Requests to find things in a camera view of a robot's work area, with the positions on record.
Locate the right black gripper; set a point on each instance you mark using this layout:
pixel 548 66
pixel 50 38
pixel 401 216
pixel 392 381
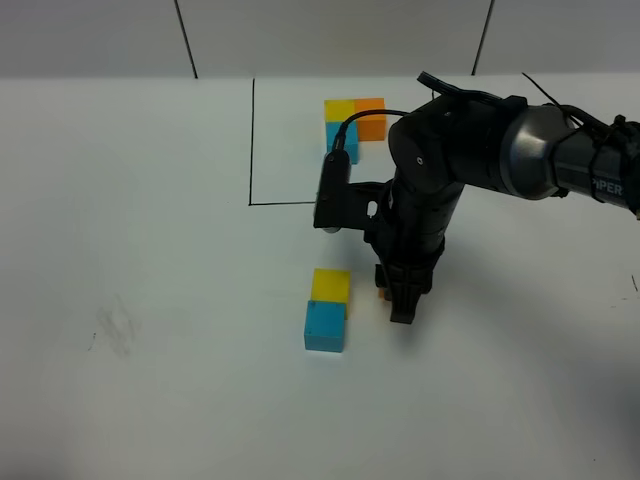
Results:
pixel 410 244

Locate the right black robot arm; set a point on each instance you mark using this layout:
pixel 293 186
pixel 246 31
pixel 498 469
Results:
pixel 505 145

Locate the blue template cube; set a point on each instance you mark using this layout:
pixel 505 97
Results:
pixel 351 142

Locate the orange template cube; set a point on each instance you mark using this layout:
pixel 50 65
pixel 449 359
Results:
pixel 371 128

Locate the yellow template cube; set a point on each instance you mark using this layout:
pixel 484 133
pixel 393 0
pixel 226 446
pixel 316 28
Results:
pixel 338 110

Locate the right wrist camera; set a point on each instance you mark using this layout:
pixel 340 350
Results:
pixel 341 204

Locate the black cable tie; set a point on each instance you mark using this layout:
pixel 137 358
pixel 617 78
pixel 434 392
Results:
pixel 542 91

